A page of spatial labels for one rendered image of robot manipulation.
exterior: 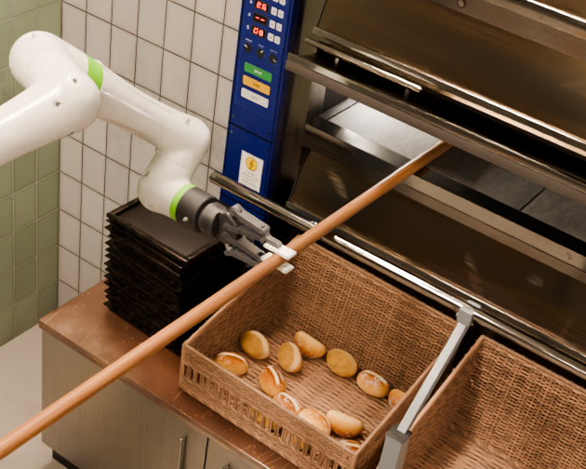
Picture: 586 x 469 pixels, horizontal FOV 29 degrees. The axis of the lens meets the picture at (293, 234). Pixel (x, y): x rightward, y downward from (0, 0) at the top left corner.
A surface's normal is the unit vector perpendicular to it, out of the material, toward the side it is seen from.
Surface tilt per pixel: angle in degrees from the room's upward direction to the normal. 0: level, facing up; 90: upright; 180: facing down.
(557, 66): 70
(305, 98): 90
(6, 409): 0
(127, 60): 90
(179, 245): 0
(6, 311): 90
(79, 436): 90
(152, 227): 0
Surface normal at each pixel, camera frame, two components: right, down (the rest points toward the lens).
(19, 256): 0.80, 0.43
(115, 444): -0.59, 0.40
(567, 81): -0.50, 0.11
